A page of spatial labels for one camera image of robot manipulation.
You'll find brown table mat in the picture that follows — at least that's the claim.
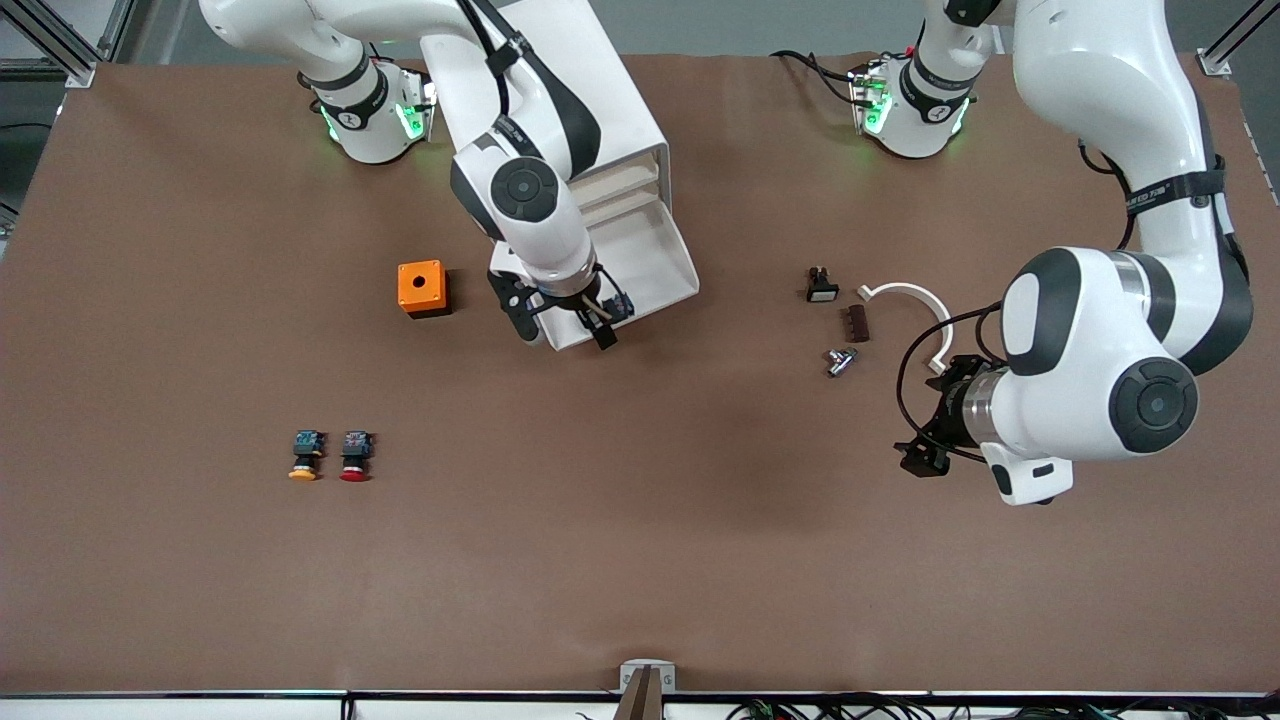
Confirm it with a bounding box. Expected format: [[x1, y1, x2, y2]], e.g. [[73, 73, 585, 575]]
[[0, 50, 1280, 697]]

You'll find orange button enclosure box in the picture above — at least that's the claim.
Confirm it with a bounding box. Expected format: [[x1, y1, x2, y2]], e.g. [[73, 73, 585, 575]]
[[397, 260, 453, 320]]

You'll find white curved plastic bracket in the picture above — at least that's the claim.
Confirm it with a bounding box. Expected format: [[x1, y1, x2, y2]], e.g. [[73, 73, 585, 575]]
[[857, 282, 955, 377]]

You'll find red push button switch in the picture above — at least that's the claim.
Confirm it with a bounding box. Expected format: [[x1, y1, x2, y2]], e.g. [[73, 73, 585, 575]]
[[339, 430, 376, 484]]

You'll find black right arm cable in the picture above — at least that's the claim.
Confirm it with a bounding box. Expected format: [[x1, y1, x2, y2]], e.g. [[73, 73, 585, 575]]
[[457, 0, 533, 141]]

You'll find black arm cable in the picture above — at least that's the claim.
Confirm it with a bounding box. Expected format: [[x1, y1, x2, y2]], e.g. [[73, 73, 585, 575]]
[[896, 140, 1143, 464], [457, 0, 533, 141]]

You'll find tangled floor cable bundle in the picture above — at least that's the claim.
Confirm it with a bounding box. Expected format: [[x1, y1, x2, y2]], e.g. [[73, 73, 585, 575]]
[[575, 697, 1280, 720]]

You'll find yellow push button switch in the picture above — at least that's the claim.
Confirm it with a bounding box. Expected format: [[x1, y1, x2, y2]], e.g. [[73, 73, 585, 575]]
[[288, 430, 327, 483]]

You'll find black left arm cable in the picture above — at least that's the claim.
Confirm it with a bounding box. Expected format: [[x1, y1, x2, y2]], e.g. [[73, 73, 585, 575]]
[[896, 140, 1143, 464]]

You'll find black base power cable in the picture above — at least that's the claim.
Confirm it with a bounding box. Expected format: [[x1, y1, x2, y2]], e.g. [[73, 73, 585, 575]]
[[770, 49, 863, 107]]

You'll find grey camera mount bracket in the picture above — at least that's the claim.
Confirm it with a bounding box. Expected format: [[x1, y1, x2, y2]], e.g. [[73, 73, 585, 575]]
[[614, 659, 678, 720]]

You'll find aluminium frame profile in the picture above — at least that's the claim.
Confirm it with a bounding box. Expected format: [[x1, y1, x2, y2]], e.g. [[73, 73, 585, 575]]
[[0, 0, 138, 89], [1195, 0, 1266, 77]]

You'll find black table edge rail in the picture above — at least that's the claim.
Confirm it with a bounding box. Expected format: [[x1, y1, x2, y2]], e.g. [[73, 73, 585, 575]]
[[0, 689, 1280, 703]]

